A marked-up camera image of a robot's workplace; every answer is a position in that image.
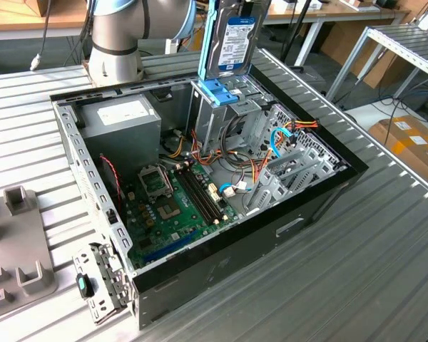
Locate blue data wire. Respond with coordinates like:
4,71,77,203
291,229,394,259
219,125,297,195

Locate hard disk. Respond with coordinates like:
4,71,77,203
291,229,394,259
197,0,269,79

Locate grey metal disk bay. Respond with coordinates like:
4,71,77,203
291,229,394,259
243,144,347,217

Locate RAM slot white clips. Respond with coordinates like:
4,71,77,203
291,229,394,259
176,163,220,224
185,160,229,220

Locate RAM slot black clips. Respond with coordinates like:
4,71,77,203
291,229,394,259
183,165,223,222
173,167,214,227

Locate metal socket cover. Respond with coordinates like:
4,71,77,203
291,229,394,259
138,164,175,197

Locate grey metal drive cage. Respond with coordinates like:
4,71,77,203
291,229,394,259
185,71,272,154

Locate CPU socket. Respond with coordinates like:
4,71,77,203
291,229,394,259
156,199,183,220

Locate green motherboard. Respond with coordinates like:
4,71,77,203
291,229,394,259
123,160,242,270

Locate blue plastic drive latch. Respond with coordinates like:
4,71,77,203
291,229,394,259
198,77,244,107

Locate blue expansion slot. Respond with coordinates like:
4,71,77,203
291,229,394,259
142,229,198,264

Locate black open PC case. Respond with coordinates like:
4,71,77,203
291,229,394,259
49,63,370,331

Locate grey power supply unit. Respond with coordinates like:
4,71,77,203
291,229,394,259
77,94,162,179

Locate metal expansion card retainer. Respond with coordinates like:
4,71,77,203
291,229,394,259
72,241,136,326

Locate black tripod stand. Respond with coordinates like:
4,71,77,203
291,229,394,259
280,0,313,67

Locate black teal retainer latch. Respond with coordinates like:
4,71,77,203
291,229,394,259
75,272,96,299

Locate cardboard box with labels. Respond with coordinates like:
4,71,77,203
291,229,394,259
369,115,428,186

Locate long wooden desk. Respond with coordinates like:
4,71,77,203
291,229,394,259
0,0,413,68

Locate grey parts rack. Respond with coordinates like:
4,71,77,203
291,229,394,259
0,185,60,316

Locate aluminium slat table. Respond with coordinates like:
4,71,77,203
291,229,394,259
326,24,428,104

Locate small brown box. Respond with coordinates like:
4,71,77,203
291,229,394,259
24,0,58,18

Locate multicolour wire bundle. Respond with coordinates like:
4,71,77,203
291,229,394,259
190,130,272,182

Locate yellow wire pair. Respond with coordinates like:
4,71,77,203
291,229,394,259
162,130,185,160

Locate orange yellow red power wire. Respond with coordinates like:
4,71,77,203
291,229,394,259
284,119,320,147

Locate red black twisted wire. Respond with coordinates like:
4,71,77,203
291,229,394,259
99,153,126,211

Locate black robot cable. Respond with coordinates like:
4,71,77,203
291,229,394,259
29,0,94,72

